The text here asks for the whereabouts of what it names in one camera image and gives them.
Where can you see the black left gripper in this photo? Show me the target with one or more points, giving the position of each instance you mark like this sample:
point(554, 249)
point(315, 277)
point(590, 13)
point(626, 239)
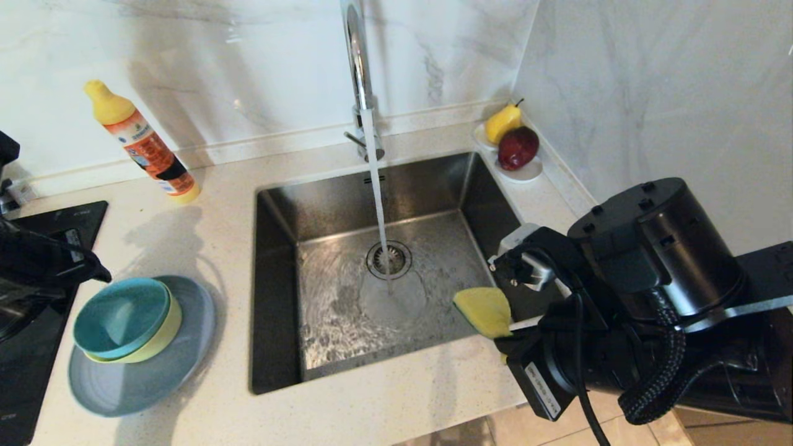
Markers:
point(43, 260)

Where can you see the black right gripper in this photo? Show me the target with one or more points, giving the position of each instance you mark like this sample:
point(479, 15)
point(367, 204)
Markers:
point(557, 359)

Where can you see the yellow and green sponge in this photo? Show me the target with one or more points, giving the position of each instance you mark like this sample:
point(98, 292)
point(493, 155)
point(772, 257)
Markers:
point(486, 310)

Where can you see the teal bowl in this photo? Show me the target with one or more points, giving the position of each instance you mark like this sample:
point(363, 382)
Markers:
point(121, 316)

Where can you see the orange dish soap bottle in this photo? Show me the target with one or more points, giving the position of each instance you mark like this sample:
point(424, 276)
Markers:
point(145, 145)

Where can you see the chrome kitchen faucet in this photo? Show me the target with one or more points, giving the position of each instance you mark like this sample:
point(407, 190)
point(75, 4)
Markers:
point(359, 74)

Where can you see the metal sink drain strainer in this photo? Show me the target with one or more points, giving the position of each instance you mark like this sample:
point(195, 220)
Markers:
point(399, 260)

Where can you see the stainless steel sink basin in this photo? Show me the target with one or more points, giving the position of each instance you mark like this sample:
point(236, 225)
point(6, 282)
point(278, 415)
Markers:
point(322, 322)

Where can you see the yellow-green bowl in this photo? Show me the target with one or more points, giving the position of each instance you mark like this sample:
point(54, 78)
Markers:
point(167, 334)

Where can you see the black induction cooktop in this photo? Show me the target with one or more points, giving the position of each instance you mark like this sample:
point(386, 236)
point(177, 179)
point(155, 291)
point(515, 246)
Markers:
point(31, 371)

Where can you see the blue-grey plate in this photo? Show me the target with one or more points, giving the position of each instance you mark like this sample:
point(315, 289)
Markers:
point(142, 390)

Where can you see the small white dish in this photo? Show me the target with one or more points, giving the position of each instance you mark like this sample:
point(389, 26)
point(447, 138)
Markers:
point(526, 174)
point(480, 137)

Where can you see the dark red apple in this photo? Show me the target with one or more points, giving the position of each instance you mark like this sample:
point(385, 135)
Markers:
point(517, 148)

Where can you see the yellow pear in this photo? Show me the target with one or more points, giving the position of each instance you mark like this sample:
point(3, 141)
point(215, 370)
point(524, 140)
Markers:
point(500, 124)

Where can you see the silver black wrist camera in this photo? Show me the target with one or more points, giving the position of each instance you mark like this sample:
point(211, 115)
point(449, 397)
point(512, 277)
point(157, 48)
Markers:
point(536, 266)

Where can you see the white framed wrist camera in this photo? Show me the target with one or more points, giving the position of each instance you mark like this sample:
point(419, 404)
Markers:
point(15, 193)

